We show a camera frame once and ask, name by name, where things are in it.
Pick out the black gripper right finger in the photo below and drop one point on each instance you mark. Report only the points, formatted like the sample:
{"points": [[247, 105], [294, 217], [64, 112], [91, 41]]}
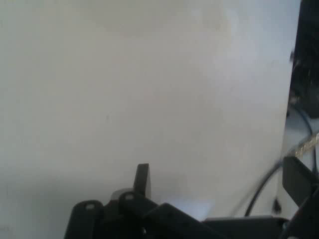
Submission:
{"points": [[296, 179]]}

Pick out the black blurry equipment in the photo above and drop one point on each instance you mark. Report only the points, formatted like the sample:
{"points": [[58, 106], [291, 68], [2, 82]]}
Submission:
{"points": [[307, 49]]}

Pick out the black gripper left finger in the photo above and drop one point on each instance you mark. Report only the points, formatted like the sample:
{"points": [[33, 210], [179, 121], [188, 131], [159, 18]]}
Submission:
{"points": [[142, 179]]}

